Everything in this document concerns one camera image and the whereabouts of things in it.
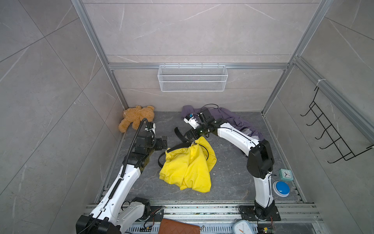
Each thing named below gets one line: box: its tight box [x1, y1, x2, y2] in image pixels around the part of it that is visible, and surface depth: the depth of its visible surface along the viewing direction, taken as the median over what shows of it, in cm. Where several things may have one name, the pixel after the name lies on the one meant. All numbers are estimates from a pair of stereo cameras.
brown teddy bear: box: [117, 104, 155, 133], surface depth 109 cm
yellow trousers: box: [158, 136, 218, 193], surface depth 82 cm
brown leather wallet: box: [158, 218, 201, 234], surface depth 70 cm
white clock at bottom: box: [232, 219, 255, 234], surface depth 69 cm
